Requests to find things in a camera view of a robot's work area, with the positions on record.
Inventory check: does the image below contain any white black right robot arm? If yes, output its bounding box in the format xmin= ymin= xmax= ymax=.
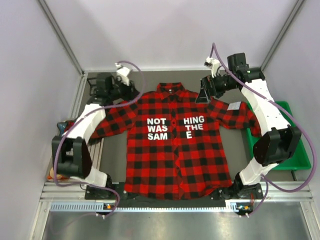
xmin=195 ymin=52 xmax=302 ymax=200

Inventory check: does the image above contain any green plastic bin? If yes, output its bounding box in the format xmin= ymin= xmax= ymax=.
xmin=246 ymin=101 xmax=311 ymax=171

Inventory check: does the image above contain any small black brooch box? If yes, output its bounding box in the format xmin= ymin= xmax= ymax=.
xmin=86 ymin=77 xmax=97 ymax=96

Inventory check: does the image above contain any red black plaid shirt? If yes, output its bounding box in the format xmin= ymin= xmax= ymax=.
xmin=92 ymin=82 xmax=261 ymax=200

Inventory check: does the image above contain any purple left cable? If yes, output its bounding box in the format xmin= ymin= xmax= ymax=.
xmin=52 ymin=60 xmax=146 ymax=216

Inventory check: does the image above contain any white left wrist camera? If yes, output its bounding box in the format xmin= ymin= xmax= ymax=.
xmin=115 ymin=62 xmax=132 ymax=86

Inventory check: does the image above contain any slotted grey cable duct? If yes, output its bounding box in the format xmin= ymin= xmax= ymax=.
xmin=49 ymin=201 xmax=254 ymax=214

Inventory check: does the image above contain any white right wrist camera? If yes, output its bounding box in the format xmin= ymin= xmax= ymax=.
xmin=204 ymin=56 xmax=222 ymax=78

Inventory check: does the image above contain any orange brown cup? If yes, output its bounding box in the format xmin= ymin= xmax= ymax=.
xmin=46 ymin=168 xmax=69 ymax=181

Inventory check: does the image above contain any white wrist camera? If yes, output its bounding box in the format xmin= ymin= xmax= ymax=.
xmin=204 ymin=56 xmax=222 ymax=78
xmin=115 ymin=62 xmax=132 ymax=86

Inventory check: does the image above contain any blue star-shaped dish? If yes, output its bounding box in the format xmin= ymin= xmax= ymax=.
xmin=56 ymin=120 xmax=74 ymax=136

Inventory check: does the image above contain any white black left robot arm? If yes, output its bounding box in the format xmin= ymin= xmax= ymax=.
xmin=51 ymin=69 xmax=139 ymax=190

